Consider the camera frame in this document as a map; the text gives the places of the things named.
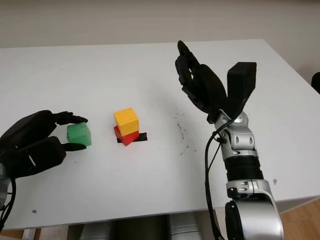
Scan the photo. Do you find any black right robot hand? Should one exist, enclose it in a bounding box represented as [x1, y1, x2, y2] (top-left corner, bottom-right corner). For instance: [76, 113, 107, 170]
[174, 40, 228, 125]

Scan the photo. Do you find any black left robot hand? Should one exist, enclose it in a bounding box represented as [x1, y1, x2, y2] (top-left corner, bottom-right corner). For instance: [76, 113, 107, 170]
[0, 110, 89, 152]

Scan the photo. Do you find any green wooden block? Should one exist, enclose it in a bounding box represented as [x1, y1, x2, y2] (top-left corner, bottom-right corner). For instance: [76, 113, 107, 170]
[66, 122, 92, 147]

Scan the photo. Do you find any yellow wooden block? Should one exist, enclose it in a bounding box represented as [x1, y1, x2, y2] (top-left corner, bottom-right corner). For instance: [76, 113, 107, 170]
[113, 107, 140, 134]

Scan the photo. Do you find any red wooden block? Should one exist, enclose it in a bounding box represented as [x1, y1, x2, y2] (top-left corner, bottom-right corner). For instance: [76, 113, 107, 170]
[113, 125, 139, 146]

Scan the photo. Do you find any black tape strip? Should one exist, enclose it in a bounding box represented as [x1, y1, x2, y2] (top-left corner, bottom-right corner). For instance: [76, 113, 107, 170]
[116, 132, 148, 144]

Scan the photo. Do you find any black round object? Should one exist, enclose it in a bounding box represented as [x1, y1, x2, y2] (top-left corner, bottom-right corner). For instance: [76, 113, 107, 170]
[312, 71, 320, 95]

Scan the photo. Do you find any silver left robot thigh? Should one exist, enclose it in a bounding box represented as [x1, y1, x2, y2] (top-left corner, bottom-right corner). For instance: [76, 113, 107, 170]
[79, 221, 112, 240]

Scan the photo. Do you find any silver robot thigh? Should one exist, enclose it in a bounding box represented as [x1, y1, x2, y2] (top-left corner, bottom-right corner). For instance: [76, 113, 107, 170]
[167, 212, 213, 240]
[79, 221, 112, 240]

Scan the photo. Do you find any silver right robot thigh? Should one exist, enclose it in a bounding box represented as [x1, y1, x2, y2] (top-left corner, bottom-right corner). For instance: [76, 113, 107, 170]
[167, 212, 213, 240]

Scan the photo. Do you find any dark grey robot waist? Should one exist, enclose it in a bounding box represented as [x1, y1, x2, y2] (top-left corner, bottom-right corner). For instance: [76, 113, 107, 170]
[109, 216, 170, 240]

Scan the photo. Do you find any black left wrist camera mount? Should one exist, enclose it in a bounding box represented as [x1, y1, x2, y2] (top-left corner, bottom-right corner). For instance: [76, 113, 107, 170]
[0, 136, 67, 180]

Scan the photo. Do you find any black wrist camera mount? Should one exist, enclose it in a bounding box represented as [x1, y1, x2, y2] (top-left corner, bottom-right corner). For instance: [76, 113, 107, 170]
[226, 61, 258, 120]
[0, 136, 67, 180]

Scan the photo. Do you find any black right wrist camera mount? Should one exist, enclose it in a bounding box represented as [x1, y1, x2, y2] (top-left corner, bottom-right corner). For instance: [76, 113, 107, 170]
[226, 61, 258, 120]

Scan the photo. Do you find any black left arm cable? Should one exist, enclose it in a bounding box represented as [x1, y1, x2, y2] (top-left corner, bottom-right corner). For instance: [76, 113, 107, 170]
[0, 174, 17, 230]

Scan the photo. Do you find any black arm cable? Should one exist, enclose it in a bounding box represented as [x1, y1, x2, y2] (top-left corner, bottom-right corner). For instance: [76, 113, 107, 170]
[204, 122, 233, 240]
[0, 174, 17, 230]

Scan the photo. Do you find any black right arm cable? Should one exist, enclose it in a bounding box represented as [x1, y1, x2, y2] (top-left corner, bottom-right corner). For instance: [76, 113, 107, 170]
[204, 122, 233, 240]

